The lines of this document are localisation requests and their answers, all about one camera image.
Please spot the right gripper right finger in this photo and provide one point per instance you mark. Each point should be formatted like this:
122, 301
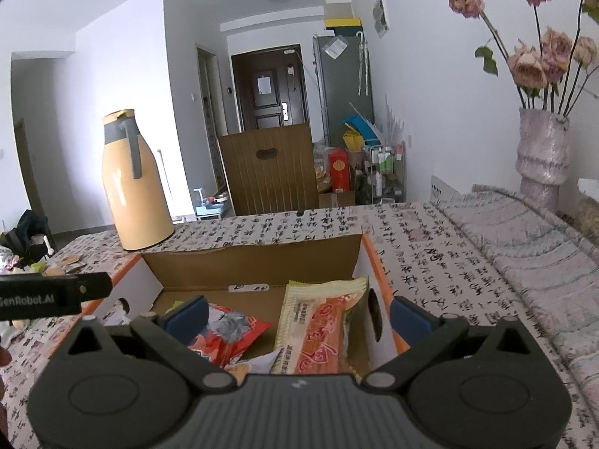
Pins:
430, 340

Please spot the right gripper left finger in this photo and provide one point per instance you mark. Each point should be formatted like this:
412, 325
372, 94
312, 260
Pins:
168, 338

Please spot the long orange snack packet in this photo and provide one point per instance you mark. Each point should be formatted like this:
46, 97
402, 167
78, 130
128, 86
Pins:
314, 325

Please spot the red snack packet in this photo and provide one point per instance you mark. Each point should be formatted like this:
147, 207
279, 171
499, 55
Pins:
227, 336

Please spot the calligraphy print tablecloth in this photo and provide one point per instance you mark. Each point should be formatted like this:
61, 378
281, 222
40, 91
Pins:
424, 257

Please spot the orange cardboard snack box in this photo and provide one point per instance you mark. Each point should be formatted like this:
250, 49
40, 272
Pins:
252, 280

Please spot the yellow thermos jug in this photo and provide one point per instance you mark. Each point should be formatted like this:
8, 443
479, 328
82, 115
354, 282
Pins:
132, 184

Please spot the folded grey patterned cloth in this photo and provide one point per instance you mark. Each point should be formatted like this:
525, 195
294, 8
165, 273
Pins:
550, 265

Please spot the metal storage cart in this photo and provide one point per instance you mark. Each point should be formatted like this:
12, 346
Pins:
386, 173

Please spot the red gift box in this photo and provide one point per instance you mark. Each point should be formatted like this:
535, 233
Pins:
339, 171

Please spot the pink textured vase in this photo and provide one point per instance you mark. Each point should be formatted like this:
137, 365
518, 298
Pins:
543, 156

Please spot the grey refrigerator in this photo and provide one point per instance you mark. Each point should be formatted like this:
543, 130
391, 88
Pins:
340, 71

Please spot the dark brown entrance door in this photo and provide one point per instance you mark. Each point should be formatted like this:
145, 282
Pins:
270, 87

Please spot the dried pink rose bouquet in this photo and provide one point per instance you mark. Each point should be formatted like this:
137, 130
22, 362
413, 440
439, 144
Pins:
550, 75

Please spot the yellow box on refrigerator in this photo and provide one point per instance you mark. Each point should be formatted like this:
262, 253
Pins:
342, 22

